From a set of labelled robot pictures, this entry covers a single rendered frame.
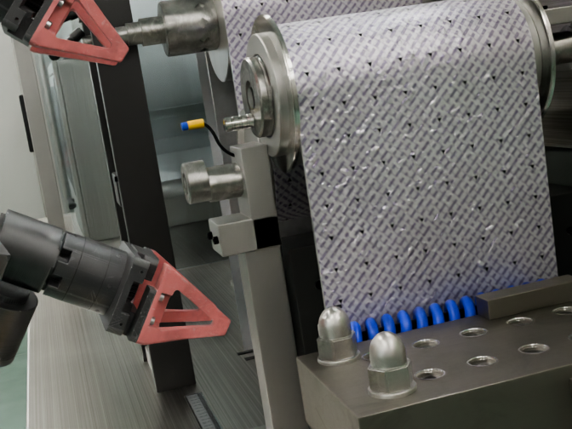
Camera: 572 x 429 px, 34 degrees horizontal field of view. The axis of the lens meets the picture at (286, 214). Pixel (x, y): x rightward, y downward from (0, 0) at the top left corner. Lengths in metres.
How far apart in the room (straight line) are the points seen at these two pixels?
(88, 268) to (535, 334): 0.37
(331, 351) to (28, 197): 5.67
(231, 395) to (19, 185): 5.31
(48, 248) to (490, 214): 0.40
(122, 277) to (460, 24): 0.38
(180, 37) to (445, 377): 0.54
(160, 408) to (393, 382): 0.49
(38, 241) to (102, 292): 0.07
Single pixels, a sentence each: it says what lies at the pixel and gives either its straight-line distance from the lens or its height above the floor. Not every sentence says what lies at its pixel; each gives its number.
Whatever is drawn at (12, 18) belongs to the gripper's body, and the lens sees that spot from 0.81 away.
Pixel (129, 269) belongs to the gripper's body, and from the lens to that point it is 0.76.
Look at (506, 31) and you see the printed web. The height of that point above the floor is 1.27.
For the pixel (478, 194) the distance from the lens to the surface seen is 0.89.
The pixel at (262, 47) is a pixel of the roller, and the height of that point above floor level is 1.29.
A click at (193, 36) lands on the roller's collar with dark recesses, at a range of 1.09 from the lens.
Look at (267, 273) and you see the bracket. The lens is 0.91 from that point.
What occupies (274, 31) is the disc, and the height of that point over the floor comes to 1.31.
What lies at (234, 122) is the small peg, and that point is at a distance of 0.87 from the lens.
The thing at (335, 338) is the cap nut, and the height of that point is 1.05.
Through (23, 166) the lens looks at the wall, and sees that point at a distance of 6.37.
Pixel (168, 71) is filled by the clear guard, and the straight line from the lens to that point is 1.84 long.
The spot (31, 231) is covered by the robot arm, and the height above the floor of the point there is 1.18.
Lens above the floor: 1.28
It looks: 9 degrees down
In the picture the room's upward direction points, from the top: 9 degrees counter-clockwise
